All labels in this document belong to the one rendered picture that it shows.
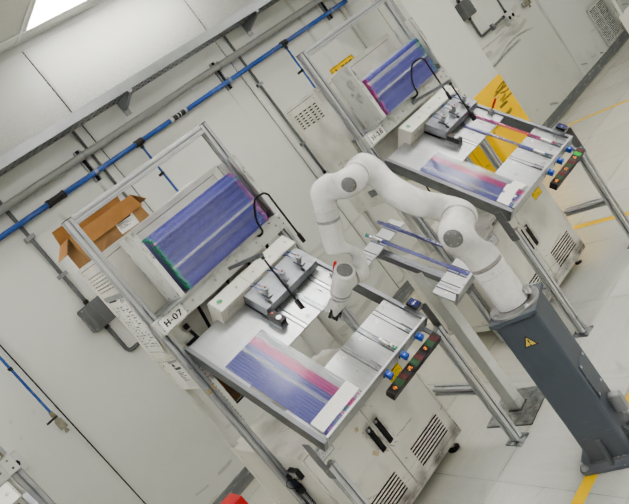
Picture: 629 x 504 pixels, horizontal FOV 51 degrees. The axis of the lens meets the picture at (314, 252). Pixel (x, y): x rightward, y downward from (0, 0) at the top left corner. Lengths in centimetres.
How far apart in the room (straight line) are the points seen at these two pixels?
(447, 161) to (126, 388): 228
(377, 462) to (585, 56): 588
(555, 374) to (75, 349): 270
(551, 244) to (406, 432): 146
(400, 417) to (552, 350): 87
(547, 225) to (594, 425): 156
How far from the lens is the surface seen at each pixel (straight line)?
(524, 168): 351
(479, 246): 229
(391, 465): 302
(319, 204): 238
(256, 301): 278
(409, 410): 308
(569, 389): 256
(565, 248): 401
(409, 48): 380
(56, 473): 413
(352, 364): 263
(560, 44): 771
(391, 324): 274
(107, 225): 304
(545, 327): 241
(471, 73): 566
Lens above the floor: 173
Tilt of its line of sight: 11 degrees down
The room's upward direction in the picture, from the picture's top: 37 degrees counter-clockwise
